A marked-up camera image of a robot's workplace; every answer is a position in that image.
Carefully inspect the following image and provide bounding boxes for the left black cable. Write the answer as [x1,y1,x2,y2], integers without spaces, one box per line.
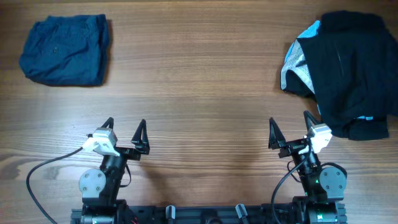
[25,146,85,224]

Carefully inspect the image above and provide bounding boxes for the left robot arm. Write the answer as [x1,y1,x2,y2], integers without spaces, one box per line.
[70,117,150,224]

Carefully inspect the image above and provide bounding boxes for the black shorts with white lining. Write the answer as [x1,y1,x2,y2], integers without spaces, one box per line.
[280,11,397,141]

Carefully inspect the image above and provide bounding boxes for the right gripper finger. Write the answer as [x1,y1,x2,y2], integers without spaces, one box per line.
[303,110,320,131]
[268,118,286,149]

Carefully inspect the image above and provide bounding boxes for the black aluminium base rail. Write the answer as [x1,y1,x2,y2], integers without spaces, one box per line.
[70,203,348,224]

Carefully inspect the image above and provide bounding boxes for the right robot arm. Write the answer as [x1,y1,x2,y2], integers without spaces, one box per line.
[268,111,348,224]

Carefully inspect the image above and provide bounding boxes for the light blue garment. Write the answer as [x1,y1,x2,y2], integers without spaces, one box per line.
[284,20,321,62]

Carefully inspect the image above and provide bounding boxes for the folded navy blue shorts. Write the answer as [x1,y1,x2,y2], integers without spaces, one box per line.
[19,14,110,86]

